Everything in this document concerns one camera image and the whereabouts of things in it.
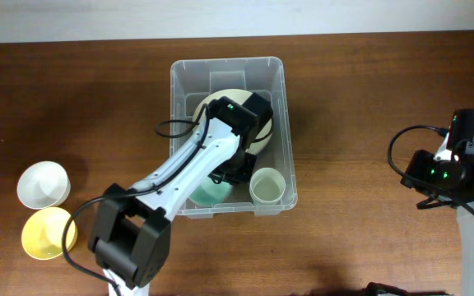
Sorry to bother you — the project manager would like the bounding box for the yellow small bowl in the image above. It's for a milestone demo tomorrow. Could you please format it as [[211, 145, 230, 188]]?
[[21, 207, 71, 261]]

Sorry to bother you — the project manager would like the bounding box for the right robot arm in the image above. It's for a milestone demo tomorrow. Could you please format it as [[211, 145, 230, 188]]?
[[401, 109, 474, 295]]

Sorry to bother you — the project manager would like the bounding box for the white small bowl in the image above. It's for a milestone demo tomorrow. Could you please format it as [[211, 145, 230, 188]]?
[[16, 161, 72, 210]]

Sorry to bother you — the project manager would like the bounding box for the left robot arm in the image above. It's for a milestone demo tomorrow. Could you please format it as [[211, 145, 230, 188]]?
[[88, 93, 273, 295]]

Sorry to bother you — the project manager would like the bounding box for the cream cup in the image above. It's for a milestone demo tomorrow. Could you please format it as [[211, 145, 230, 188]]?
[[249, 168, 286, 205]]

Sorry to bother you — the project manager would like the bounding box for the green cup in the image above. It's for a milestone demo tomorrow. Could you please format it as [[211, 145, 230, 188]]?
[[250, 185, 284, 206]]

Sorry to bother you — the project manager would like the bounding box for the clear plastic storage container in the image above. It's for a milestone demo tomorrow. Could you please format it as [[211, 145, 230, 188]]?
[[170, 57, 298, 219]]

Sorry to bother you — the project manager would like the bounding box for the mint green small bowl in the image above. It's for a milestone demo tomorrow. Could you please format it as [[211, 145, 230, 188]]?
[[188, 178, 233, 207]]

